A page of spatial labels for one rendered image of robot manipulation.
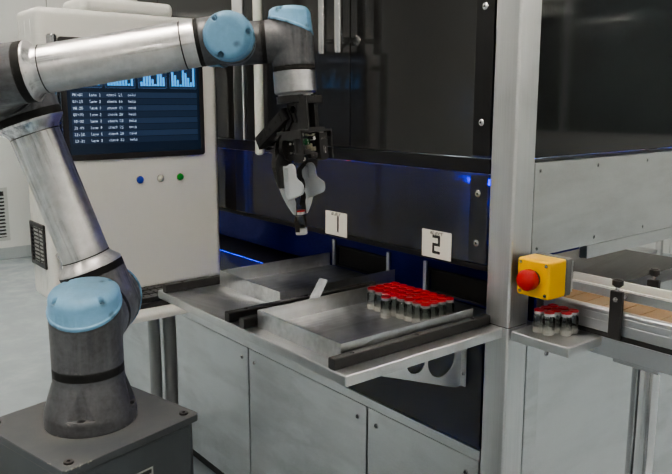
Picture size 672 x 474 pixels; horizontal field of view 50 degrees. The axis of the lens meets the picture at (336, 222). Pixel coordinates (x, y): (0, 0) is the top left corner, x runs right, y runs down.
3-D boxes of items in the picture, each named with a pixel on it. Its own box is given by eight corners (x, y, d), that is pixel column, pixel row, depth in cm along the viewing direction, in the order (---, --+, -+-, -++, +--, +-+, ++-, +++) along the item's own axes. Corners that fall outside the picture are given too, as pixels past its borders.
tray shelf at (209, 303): (317, 268, 200) (317, 261, 200) (526, 329, 147) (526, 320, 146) (157, 297, 171) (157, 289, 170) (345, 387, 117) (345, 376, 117)
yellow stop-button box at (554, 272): (538, 287, 141) (540, 251, 140) (570, 295, 136) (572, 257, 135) (514, 293, 137) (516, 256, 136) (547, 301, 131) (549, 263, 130)
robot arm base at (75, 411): (76, 447, 111) (72, 387, 110) (25, 421, 121) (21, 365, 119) (155, 415, 123) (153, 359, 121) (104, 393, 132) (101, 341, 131)
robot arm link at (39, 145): (75, 358, 126) (-55, 57, 116) (97, 331, 141) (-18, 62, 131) (140, 335, 126) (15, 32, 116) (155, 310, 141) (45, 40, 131)
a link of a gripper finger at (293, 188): (298, 216, 125) (297, 163, 125) (278, 215, 130) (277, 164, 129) (312, 215, 127) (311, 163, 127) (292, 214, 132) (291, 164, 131)
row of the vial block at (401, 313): (372, 306, 156) (372, 285, 155) (433, 326, 142) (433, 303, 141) (364, 308, 154) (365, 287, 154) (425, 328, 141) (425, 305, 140)
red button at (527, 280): (525, 286, 136) (526, 265, 135) (543, 290, 133) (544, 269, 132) (513, 289, 134) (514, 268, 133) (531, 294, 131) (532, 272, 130)
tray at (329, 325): (384, 297, 163) (384, 282, 163) (472, 325, 143) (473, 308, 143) (257, 326, 142) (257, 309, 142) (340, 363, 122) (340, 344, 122)
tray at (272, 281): (329, 264, 196) (329, 252, 196) (394, 283, 176) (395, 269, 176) (219, 284, 175) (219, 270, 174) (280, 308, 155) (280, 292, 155)
